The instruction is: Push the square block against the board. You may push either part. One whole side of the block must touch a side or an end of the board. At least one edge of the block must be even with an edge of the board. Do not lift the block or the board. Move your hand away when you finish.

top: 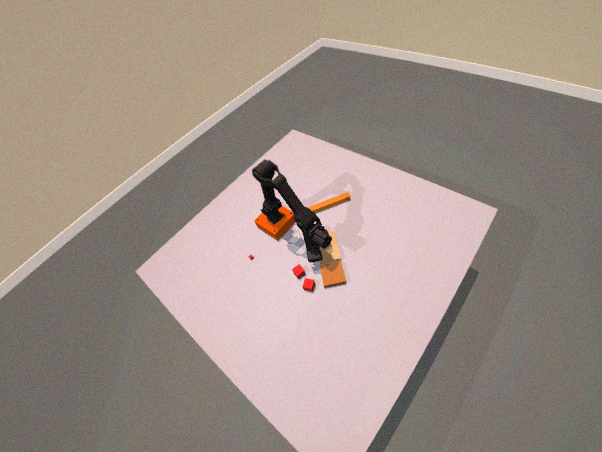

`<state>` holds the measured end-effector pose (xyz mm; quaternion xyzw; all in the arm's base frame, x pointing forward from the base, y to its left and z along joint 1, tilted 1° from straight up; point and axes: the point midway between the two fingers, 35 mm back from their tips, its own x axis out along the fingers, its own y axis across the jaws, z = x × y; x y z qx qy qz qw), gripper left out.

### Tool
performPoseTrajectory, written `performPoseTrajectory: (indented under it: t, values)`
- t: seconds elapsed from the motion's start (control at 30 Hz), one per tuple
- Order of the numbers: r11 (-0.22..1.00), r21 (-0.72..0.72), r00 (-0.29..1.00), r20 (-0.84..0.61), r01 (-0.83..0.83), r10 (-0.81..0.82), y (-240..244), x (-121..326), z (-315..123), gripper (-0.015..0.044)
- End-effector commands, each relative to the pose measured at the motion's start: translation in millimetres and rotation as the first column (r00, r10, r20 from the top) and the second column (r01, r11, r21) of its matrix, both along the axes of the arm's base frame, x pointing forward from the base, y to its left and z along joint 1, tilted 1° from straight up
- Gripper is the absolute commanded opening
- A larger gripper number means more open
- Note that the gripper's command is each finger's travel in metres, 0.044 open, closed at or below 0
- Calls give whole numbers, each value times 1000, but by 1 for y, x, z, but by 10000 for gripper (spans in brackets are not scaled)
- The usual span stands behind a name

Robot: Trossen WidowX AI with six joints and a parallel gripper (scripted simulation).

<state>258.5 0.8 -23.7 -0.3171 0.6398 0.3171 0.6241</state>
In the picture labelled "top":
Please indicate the orange rectangular bar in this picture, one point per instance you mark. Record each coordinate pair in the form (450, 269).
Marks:
(330, 202)

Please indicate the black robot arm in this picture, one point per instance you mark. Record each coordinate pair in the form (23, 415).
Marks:
(304, 217)

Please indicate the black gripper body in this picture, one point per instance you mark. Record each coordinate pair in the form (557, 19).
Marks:
(314, 255)

